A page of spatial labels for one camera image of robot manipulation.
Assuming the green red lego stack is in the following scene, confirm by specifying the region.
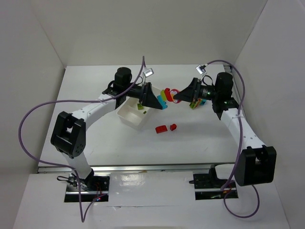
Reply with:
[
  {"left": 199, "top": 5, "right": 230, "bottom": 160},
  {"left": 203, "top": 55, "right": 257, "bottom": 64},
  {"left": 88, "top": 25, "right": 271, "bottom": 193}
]
[{"left": 189, "top": 100, "right": 201, "bottom": 110}]

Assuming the red white round lego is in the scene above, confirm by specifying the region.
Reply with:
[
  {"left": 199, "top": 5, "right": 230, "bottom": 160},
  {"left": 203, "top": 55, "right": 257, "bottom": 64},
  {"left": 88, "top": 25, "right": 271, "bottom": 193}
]
[{"left": 170, "top": 89, "right": 181, "bottom": 104}]

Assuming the red curved lego brick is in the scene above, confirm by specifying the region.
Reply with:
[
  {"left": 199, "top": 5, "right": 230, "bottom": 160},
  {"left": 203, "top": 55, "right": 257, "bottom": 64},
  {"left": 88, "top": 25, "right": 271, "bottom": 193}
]
[{"left": 155, "top": 125, "right": 168, "bottom": 134}]

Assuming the small red lego brick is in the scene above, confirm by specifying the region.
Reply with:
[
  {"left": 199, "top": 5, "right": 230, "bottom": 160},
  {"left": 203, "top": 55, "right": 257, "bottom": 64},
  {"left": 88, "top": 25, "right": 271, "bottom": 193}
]
[{"left": 170, "top": 124, "right": 177, "bottom": 131}]

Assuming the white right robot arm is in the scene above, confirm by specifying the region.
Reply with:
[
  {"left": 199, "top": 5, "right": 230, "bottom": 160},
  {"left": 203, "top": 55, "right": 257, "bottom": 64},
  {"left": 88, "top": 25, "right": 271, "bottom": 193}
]
[{"left": 173, "top": 72, "right": 277, "bottom": 186}]

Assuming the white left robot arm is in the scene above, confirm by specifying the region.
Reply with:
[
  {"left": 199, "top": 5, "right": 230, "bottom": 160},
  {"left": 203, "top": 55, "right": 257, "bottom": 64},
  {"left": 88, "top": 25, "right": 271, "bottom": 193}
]
[{"left": 51, "top": 67, "right": 162, "bottom": 188}]

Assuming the white divided sorting tray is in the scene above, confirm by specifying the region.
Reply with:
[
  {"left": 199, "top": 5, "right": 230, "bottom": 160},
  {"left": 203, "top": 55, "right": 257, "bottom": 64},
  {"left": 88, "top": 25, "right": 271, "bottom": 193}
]
[{"left": 117, "top": 97, "right": 159, "bottom": 130}]

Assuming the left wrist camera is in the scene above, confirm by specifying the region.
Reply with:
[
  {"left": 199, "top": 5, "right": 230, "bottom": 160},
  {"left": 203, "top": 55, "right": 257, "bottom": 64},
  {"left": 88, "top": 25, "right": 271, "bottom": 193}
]
[{"left": 142, "top": 68, "right": 154, "bottom": 78}]

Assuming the aluminium right side rail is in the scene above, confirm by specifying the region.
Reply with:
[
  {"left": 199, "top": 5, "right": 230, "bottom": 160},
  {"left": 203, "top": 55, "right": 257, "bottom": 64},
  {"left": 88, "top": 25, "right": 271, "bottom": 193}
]
[{"left": 224, "top": 65, "right": 234, "bottom": 76}]

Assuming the aluminium rail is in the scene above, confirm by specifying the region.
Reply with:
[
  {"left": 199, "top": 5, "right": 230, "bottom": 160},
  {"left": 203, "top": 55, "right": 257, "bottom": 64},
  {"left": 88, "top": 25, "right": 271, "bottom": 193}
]
[
  {"left": 37, "top": 163, "right": 224, "bottom": 174},
  {"left": 224, "top": 65, "right": 234, "bottom": 76}
]

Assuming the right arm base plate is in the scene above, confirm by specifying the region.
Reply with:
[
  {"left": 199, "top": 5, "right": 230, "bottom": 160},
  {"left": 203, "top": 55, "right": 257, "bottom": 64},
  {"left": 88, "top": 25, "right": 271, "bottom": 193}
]
[{"left": 189, "top": 173, "right": 238, "bottom": 200}]

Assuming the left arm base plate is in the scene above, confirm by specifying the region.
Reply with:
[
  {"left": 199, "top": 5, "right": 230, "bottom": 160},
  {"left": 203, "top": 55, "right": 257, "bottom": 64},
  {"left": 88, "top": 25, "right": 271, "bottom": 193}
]
[{"left": 57, "top": 174, "right": 110, "bottom": 203}]

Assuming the aluminium front rail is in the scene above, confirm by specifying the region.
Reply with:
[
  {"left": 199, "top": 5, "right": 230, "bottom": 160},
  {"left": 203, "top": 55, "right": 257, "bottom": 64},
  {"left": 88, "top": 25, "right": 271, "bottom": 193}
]
[{"left": 37, "top": 163, "right": 224, "bottom": 174}]

